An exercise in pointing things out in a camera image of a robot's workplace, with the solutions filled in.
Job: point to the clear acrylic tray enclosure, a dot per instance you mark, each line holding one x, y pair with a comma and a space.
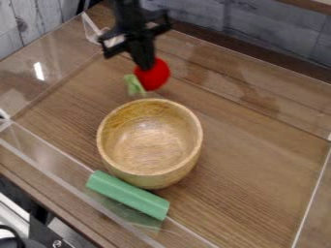
219, 164

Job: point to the green rectangular block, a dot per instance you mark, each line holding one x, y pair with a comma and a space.
130, 195

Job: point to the red plush fruit green leaf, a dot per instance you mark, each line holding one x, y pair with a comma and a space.
150, 80

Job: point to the black metal mount bracket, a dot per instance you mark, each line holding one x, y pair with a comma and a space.
42, 234

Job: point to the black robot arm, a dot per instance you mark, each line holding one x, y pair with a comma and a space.
126, 6

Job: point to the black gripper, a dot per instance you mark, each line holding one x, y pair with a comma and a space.
142, 26

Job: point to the wooden bowl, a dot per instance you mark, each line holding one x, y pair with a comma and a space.
150, 141

